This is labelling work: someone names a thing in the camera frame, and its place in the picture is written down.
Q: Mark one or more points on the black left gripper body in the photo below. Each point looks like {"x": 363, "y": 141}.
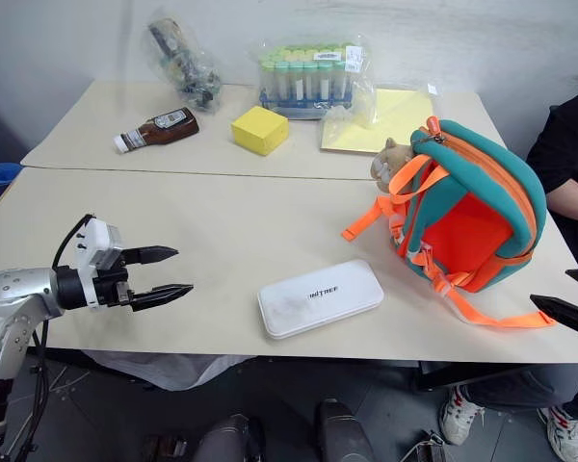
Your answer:
{"x": 113, "y": 289}

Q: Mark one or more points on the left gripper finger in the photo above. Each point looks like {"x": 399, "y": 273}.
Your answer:
{"x": 159, "y": 296}
{"x": 151, "y": 254}

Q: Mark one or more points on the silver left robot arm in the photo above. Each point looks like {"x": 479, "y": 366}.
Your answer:
{"x": 14, "y": 289}

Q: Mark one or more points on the teal and orange backpack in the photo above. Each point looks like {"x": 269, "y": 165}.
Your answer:
{"x": 477, "y": 226}

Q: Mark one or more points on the white rectangular case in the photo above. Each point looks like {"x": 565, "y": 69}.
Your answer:
{"x": 318, "y": 300}

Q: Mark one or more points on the white cloth under table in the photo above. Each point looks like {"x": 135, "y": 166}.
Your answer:
{"x": 168, "y": 368}

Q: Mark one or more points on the white sneaker with red stripes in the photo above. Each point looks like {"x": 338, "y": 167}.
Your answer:
{"x": 458, "y": 416}
{"x": 566, "y": 433}

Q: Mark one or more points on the brown sauce bottle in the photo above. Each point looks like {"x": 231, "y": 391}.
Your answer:
{"x": 166, "y": 130}

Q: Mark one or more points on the person in black clothes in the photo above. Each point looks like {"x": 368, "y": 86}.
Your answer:
{"x": 568, "y": 144}

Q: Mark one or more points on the yellow cube box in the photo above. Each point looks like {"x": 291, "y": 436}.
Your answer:
{"x": 257, "y": 130}

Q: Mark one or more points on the clear bag of dark parts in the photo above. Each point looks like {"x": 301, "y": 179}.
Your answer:
{"x": 185, "y": 67}

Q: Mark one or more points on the blue test tube rack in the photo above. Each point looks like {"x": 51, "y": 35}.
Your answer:
{"x": 308, "y": 103}

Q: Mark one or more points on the brown plush animal charm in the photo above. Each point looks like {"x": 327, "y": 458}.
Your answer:
{"x": 396, "y": 156}

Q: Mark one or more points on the clear bag of test tubes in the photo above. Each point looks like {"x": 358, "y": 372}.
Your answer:
{"x": 308, "y": 72}

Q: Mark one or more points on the clear crumpled plastic sleeve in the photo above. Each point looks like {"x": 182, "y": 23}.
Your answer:
{"x": 351, "y": 118}

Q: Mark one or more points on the yellow paper pad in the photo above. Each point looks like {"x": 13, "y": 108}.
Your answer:
{"x": 404, "y": 115}

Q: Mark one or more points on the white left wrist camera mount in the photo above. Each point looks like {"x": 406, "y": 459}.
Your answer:
{"x": 97, "y": 240}

